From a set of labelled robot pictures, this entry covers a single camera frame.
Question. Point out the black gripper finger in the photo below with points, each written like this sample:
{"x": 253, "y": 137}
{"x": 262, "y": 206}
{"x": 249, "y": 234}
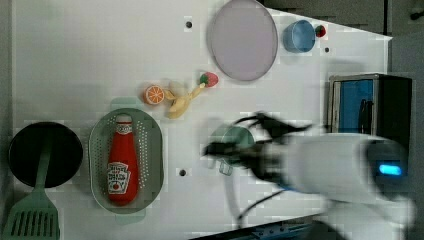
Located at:
{"x": 224, "y": 149}
{"x": 275, "y": 128}

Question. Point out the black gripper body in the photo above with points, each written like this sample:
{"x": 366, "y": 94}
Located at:
{"x": 268, "y": 162}

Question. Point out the red ketchup bottle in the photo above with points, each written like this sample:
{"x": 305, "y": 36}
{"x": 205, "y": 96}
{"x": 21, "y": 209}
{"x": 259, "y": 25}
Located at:
{"x": 122, "y": 168}

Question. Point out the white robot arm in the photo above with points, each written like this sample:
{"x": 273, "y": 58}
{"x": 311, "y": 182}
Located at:
{"x": 364, "y": 177}

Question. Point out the green strainer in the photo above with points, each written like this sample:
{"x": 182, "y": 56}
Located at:
{"x": 149, "y": 152}

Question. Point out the green mug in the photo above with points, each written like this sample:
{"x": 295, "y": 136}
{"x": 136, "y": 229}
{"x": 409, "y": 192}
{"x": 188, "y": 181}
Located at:
{"x": 231, "y": 133}

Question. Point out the toy peeled banana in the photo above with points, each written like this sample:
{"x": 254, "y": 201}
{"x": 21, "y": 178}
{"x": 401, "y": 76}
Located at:
{"x": 180, "y": 97}

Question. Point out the red toy strawberry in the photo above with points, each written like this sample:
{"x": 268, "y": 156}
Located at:
{"x": 209, "y": 79}

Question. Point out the toy orange slice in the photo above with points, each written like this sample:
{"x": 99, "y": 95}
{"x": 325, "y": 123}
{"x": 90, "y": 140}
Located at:
{"x": 153, "y": 95}

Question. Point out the blue cup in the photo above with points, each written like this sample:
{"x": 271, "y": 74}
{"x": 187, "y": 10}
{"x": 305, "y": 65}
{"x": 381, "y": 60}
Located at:
{"x": 299, "y": 37}

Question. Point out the grey round plate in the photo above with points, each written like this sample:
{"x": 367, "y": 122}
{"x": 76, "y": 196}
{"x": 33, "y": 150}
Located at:
{"x": 243, "y": 40}

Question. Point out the silver toaster oven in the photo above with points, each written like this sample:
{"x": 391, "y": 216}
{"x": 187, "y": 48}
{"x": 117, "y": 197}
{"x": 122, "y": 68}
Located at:
{"x": 375, "y": 104}

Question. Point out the small strawberry behind cup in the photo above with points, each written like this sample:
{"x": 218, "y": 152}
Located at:
{"x": 320, "y": 31}

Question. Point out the black frying pan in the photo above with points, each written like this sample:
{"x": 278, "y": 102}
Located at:
{"x": 25, "y": 149}

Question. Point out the green slotted spatula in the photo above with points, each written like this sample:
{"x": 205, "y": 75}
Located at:
{"x": 35, "y": 217}

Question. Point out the blue metal frame rail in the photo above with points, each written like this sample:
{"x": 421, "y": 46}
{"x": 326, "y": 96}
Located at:
{"x": 272, "y": 231}

